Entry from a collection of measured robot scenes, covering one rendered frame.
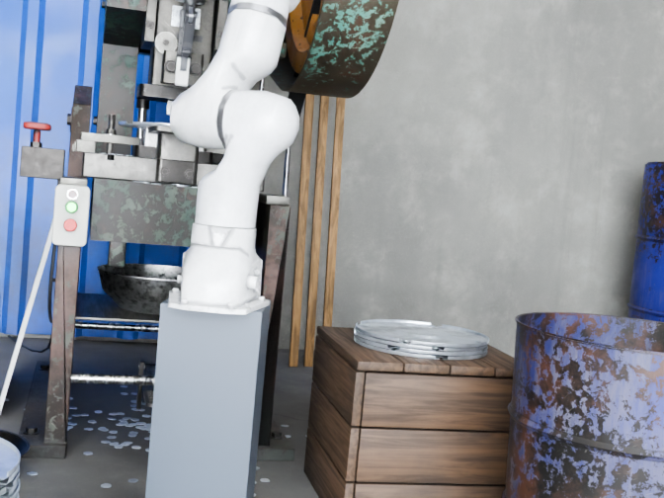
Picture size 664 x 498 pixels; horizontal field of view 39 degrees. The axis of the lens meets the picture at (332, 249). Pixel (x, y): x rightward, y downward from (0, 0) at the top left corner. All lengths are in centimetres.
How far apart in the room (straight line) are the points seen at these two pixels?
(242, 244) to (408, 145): 225
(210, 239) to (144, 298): 74
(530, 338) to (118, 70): 151
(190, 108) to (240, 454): 62
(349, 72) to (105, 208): 70
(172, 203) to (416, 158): 178
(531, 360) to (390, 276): 232
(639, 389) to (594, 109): 281
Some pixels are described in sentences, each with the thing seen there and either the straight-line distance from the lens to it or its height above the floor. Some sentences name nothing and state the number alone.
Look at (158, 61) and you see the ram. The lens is 244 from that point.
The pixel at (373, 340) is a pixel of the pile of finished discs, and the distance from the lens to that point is 195.
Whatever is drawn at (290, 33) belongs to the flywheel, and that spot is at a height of 111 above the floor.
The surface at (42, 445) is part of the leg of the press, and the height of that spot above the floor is 3.
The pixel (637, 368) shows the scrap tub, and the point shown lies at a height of 45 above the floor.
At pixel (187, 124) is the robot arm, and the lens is 173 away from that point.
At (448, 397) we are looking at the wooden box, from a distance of 188.
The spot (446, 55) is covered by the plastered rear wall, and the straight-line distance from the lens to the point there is 394.
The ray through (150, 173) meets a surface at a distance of 236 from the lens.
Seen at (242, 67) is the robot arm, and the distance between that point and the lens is 173.
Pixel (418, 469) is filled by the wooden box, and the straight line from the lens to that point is 191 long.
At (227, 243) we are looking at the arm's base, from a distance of 167.
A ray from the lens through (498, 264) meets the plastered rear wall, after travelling 404.
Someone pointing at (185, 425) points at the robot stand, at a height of 24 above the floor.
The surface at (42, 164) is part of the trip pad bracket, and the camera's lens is 224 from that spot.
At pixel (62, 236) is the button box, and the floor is 51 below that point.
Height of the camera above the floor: 69
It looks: 4 degrees down
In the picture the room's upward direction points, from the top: 5 degrees clockwise
